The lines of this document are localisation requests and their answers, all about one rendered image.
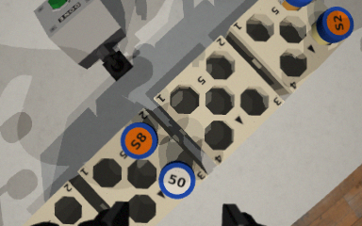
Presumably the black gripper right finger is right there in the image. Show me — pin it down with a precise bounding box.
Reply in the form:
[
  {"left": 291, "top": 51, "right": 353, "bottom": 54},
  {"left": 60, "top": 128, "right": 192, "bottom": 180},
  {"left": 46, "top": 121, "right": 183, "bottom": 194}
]
[{"left": 222, "top": 203, "right": 265, "bottom": 226}]

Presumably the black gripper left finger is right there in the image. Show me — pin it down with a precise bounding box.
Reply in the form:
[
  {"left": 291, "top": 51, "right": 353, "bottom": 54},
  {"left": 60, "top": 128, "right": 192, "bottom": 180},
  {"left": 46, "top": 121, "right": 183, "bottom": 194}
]
[{"left": 31, "top": 201, "right": 129, "bottom": 226}]

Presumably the beige bucket adapter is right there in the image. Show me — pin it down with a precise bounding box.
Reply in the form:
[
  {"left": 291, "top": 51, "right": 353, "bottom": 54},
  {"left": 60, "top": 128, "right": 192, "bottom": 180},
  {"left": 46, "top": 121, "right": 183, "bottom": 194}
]
[
  {"left": 154, "top": 35, "right": 284, "bottom": 166},
  {"left": 78, "top": 108, "right": 208, "bottom": 226},
  {"left": 224, "top": 0, "right": 346, "bottom": 96},
  {"left": 23, "top": 174, "right": 110, "bottom": 226}
]

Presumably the grey sloped button desk with green done key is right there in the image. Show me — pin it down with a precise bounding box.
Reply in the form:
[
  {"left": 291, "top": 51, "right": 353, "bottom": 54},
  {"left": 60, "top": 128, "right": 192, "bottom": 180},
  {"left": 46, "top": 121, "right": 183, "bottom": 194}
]
[{"left": 34, "top": 0, "right": 133, "bottom": 81}]

